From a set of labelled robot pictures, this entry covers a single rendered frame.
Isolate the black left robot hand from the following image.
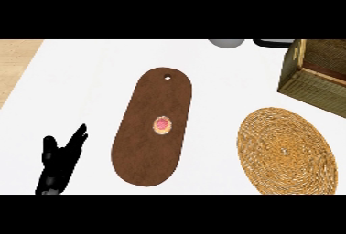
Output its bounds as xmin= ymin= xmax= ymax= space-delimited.
xmin=34 ymin=122 xmax=89 ymax=196

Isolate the round woven wicker placemat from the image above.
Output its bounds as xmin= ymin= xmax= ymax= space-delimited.
xmin=237 ymin=106 xmax=339 ymax=196

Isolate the olive green woven basket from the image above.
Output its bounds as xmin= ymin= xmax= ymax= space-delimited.
xmin=275 ymin=39 xmax=346 ymax=119

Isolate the brown oval wooden board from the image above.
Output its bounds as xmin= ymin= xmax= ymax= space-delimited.
xmin=110 ymin=67 xmax=194 ymax=187

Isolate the grey rounded object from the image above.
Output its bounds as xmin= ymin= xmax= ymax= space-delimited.
xmin=207 ymin=39 xmax=247 ymax=49

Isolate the black and grey appliance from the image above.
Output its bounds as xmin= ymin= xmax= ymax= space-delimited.
xmin=252 ymin=39 xmax=296 ymax=49

